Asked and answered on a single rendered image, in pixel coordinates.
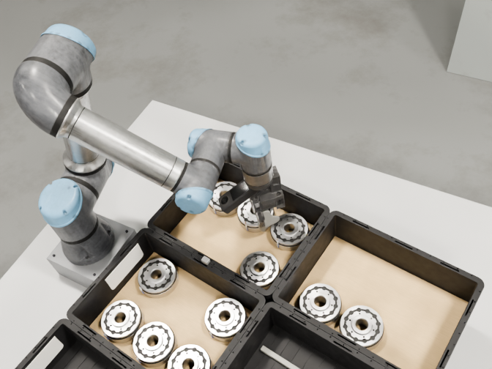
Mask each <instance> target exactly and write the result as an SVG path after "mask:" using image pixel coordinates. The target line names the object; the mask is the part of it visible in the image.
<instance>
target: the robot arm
mask: <svg viewBox="0 0 492 369"><path fill-rule="evenodd" d="M95 56H96V48H95V45H94V43H93V42H92V40H91V39H90V38H89V37H88V36H87V35H85V34H84V33H83V32H82V31H81V30H79V29H77V28H75V27H73V26H69V25H66V24H54V25H52V26H50V27H49V28H48V29H47V30H46V31H45V32H44V33H42V34H41V36H40V39H39V40H38V42H37V43H36V45H35V46H34V47H33V48H32V50H31V51H30V52H29V54H28V55H27V57H26V58H25V59H24V60H23V62H22V63H21V64H20V65H19V66H18V68H17V70H16V71H15V74H14V77H13V82H12V87H13V91H14V95H15V99H16V100H17V103H18V104H19V106H20V108H21V110H22V111H23V112H24V113H25V115H26V116H27V117H28V118H29V119H30V120H31V121H32V122H33V123H34V124H35V125H36V126H38V127H39V128H40V129H41V130H43V131H44V132H46V133H47V134H49V135H52V136H53V137H55V138H63V141H64V146H65V150H64V152H63V156H62V159H63V163H64V167H65V170H64V173H63V174H62V176H61V178H60V179H57V180H55V181H53V182H52V184H48V185H47V186H46V187H45V188H44V190H43V191H42V192H41V194H40V198H39V202H38V205H39V210H40V212H41V214H42V216H43V218H44V220H45V222H46V223H47V224H48V225H50V227H51V228H52V229H53V230H54V231H55V233H56V234H57V236H58V237H59V238H60V240H61V247H62V251H63V253H64V255H65V256H66V257H67V259H68V260H69V261H70V262H71V263H73V264H76V265H79V266H86V265H90V264H94V263H96V262H98V261H100V260H101V259H103V258H104V257H105V256H107V254H108V253H109V252H110V251H111V248H112V247H113V244H114V240H115V235H114V232H113V229H112V227H111V226H110V225H109V224H108V223H107V222H106V221H105V220H103V219H102V218H100V217H98V216H96V214H95V213H94V211H93V208H94V206H95V204H96V203H97V200H98V198H99V197H100V194H101V192H102V191H103V188H104V186H105V184H106V182H107V181H108V178H109V177H110V176H111V174H112V173H113V168H114V166H115V163H116V164H118V165H120V166H122V167H124V168H126V169H128V170H130V171H132V172H133V173H135V174H137V175H139V176H142V177H143V178H145V179H148V180H149V181H151V182H153V183H155V184H156V185H159V186H161V187H163V188H165V189H166V190H169V191H171V192H172V193H175V194H176V197H175V203H176V205H177V206H178V207H180V209H181V210H182V211H184V212H187V213H190V214H200V213H202V212H205V211H206V209H207V207H208V205H209V202H210V200H211V199H212V197H213V195H214V194H213V192H214V190H215V187H216V184H217V181H218V179H219V176H220V173H221V171H222V168H223V165H224V163H231V164H234V163H235V164H241V167H242V173H243V177H244V179H243V180H242V181H241V182H240V183H238V184H237V185H235V186H234V187H232V188H231V189H230V190H229V191H228V192H226V193H225V194H223V195H222V196H220V197H219V198H218V201H219V203H220V208H221V210H222V212H224V213H226V214H228V213H230V212H231V211H233V210H234V209H235V208H237V207H238V206H239V205H241V204H242V203H244V202H245V201H246V200H247V199H250V202H251V206H252V209H253V214H254V215H256V217H257V221H258V228H259V230H261V231H263V232H265V231H266V228H267V227H269V226H271V225H272V224H274V223H276V222H278V221H279V220H280V217H279V216H274V215H271V213H270V211H269V210H265V209H271V208H274V207H277V209H280V208H283V207H285V200H284V194H283V191H282V188H281V181H280V174H279V172H278V171H277V168H276V165H274V166H272V157H271V151H270V148H271V145H270V142H269V138H268V134H267V131H266V130H265V129H264V128H263V127H262V126H261V125H258V124H249V125H244V126H242V127H240V128H239V129H238V131H237V132H230V131H223V130H213V129H210V128H208V129H204V128H201V129H199V128H196V129H194V130H193V131H192V132H191V133H190V135H189V138H188V142H187V153H188V154H189V156H190V157H191V161H190V163H187V162H185V161H184V160H182V159H180V158H179V157H177V156H175V155H173V154H171V153H170V152H167V151H166V150H164V149H161V148H160V147H159V146H156V145H154V144H153V143H151V142H149V141H147V140H145V139H143V138H142V137H140V136H138V135H136V134H134V133H132V132H130V131H129V130H126V129H124V128H123V127H121V126H119V125H117V124H115V123H113V122H112V121H110V120H108V119H106V118H104V117H102V116H101V115H99V114H97V113H95V112H93V111H92V108H91V104H90V100H89V91H90V90H91V88H92V74H91V70H90V65H91V63H92V62H93V61H94V59H95ZM273 174H274V175H273Z"/></svg>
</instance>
